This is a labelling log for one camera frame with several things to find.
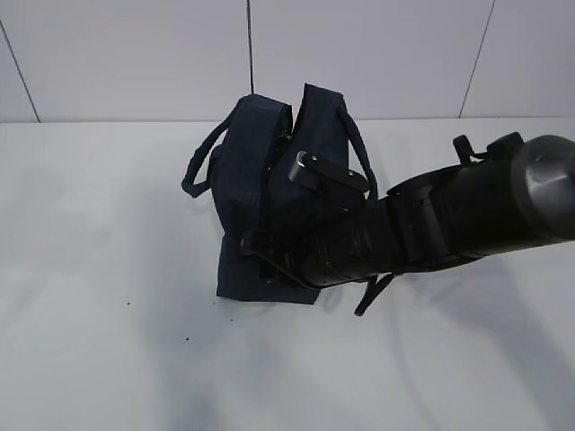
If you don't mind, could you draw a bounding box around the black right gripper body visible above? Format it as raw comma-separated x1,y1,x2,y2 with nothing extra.
239,215,356,291

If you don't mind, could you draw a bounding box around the dark blue lunch bag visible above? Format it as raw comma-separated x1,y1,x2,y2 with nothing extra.
181,84,378,305

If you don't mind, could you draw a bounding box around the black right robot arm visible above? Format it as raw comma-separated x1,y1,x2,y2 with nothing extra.
241,133,574,290

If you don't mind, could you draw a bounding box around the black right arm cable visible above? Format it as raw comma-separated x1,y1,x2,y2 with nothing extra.
353,272,396,318

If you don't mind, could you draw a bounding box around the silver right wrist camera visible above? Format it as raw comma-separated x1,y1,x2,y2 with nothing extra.
288,151,369,194

